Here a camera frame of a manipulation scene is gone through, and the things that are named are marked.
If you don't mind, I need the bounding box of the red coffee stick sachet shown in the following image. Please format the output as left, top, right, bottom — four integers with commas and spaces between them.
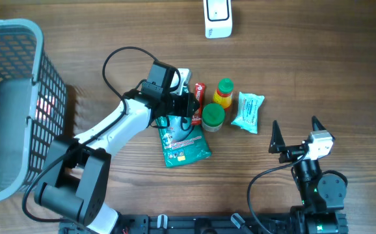
191, 82, 206, 126

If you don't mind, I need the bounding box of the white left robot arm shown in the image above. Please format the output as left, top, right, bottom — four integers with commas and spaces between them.
32, 89, 200, 233

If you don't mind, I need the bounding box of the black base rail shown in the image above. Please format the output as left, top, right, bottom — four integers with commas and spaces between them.
59, 213, 349, 234

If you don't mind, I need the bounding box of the white barcode scanner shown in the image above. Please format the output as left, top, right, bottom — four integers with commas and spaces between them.
203, 0, 233, 39

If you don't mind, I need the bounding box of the green 3M gloves packet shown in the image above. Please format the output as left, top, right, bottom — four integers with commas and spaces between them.
155, 115, 211, 167

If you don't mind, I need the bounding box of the light blue tissue pack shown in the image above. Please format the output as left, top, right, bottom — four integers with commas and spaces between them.
231, 92, 265, 134

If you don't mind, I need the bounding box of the yellow bottle green cap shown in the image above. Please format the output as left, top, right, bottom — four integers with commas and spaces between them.
212, 78, 234, 109

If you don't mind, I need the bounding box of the grey plastic basket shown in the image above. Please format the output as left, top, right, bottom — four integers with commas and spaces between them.
0, 19, 68, 201

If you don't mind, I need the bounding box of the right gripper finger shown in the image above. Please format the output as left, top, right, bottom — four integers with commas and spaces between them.
269, 120, 286, 153
311, 116, 335, 140

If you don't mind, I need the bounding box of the green lid jar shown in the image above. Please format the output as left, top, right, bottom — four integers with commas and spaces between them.
202, 103, 225, 132

